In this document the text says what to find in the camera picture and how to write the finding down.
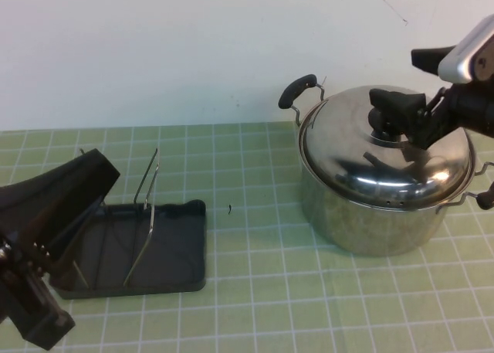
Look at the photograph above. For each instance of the stainless steel cooking pot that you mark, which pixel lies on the stainless steel cooking pot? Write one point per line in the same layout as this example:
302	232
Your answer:
366	229

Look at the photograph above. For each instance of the small black debris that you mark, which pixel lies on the small black debris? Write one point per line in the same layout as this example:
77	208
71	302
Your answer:
230	209

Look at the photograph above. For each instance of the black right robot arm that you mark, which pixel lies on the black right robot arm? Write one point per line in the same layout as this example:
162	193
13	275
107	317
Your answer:
476	109

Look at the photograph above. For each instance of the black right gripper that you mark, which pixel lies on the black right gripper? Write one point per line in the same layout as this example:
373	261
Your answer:
438	117

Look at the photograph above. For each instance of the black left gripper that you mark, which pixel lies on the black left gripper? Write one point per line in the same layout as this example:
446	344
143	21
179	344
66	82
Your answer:
23	218

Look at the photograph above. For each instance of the stainless steel pot lid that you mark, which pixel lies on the stainless steel pot lid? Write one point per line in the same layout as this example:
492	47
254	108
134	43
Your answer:
347	156

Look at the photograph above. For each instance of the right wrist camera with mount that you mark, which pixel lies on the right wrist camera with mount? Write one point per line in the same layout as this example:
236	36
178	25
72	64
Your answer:
463	55

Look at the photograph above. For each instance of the dark grey lid rack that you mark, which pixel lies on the dark grey lid rack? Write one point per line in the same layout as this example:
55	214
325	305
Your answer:
173	245

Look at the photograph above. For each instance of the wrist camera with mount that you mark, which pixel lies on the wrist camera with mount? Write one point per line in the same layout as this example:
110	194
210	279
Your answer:
46	326
463	55

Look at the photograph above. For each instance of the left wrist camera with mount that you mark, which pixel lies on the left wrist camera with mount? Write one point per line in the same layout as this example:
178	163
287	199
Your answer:
46	326

